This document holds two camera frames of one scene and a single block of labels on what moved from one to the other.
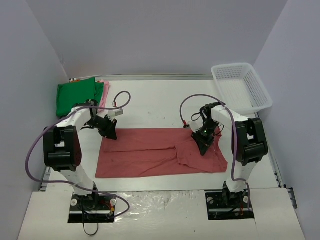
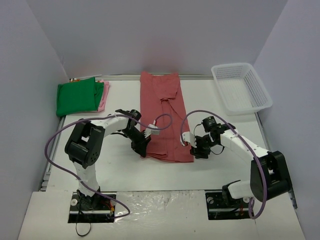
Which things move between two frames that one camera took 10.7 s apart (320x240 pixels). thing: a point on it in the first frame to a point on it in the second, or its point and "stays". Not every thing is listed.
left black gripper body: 107,126 to 139,144
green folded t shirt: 69,95 stays
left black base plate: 95,208 stays
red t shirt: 142,152 to 162,110
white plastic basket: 240,88 stays
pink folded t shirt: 104,95 stays
